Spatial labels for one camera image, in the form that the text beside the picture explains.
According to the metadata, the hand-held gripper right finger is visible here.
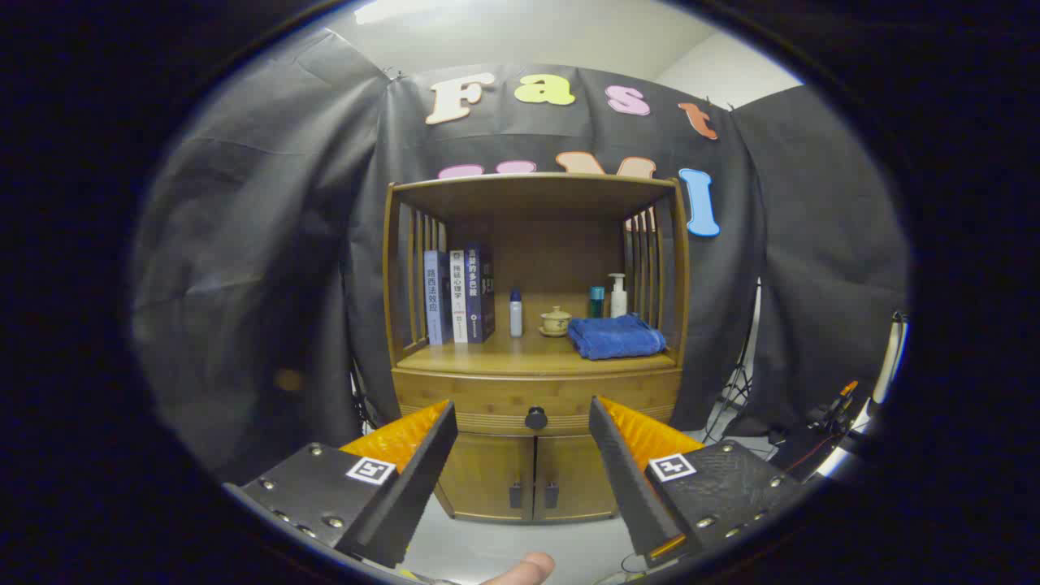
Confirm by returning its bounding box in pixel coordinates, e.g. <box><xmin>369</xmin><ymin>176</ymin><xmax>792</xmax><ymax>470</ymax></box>
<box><xmin>588</xmin><ymin>396</ymin><xmax>813</xmax><ymax>570</ymax></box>

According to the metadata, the pale blue book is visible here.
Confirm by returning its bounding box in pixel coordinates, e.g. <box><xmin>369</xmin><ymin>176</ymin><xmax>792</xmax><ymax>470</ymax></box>
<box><xmin>423</xmin><ymin>250</ymin><xmax>453</xmax><ymax>346</ymax></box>

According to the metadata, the white pole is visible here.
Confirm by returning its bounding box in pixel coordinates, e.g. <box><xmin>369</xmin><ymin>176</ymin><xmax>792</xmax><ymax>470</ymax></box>
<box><xmin>873</xmin><ymin>313</ymin><xmax>907</xmax><ymax>407</ymax></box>

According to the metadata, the black device with orange tip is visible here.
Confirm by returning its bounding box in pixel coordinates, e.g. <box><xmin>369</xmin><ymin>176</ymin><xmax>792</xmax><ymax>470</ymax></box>
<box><xmin>804</xmin><ymin>380</ymin><xmax>862</xmax><ymax>440</ymax></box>

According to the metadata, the folded blue towel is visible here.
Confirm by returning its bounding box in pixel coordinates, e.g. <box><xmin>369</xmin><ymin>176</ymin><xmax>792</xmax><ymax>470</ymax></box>
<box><xmin>567</xmin><ymin>314</ymin><xmax>667</xmax><ymax>361</ymax></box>

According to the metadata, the wooden countertop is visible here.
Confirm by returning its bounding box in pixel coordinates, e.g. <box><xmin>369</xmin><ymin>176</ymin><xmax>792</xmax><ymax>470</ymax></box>
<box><xmin>396</xmin><ymin>329</ymin><xmax>677</xmax><ymax>376</ymax></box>

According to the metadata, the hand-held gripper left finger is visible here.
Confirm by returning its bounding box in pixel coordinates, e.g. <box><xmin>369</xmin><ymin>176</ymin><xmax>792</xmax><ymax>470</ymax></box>
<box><xmin>223</xmin><ymin>398</ymin><xmax>460</xmax><ymax>570</ymax></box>

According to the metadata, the wooden cabinet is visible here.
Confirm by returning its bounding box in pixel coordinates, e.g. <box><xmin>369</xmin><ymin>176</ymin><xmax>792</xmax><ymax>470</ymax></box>
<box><xmin>382</xmin><ymin>172</ymin><xmax>691</xmax><ymax>522</ymax></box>

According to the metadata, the wooden drawer with black knob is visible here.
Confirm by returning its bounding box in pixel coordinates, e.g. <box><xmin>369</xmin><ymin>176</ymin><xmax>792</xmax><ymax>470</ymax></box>
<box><xmin>392</xmin><ymin>370</ymin><xmax>683</xmax><ymax>437</ymax></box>

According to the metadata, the dark blue book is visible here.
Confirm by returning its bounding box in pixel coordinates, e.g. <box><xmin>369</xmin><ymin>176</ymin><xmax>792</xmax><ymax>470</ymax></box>
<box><xmin>465</xmin><ymin>242</ymin><xmax>496</xmax><ymax>344</ymax></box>

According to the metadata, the wooden cabinet door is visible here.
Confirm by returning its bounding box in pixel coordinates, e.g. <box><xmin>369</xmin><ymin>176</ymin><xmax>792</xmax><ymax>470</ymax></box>
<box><xmin>439</xmin><ymin>433</ymin><xmax>535</xmax><ymax>521</ymax></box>
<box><xmin>534</xmin><ymin>435</ymin><xmax>622</xmax><ymax>521</ymax></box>

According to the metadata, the black light stand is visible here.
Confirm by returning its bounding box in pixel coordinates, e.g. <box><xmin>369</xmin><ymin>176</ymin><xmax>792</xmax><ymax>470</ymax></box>
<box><xmin>707</xmin><ymin>276</ymin><xmax>765</xmax><ymax>444</ymax></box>

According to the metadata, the white book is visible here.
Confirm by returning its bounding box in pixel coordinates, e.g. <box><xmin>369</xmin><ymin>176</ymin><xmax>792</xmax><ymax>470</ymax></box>
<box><xmin>449</xmin><ymin>249</ymin><xmax>470</xmax><ymax>344</ymax></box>

